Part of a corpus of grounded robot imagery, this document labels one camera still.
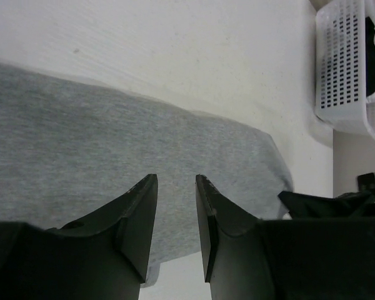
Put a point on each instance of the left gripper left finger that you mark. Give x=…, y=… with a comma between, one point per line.
x=102, y=255

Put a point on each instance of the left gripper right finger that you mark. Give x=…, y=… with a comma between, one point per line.
x=245, y=257

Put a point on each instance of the white plastic basket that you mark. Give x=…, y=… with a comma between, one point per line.
x=342, y=70

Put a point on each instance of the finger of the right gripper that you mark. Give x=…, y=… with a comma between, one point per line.
x=349, y=205

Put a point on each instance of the black tank top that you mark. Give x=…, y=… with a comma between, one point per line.
x=370, y=56

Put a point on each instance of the grey tank top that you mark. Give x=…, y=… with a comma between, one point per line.
x=68, y=148

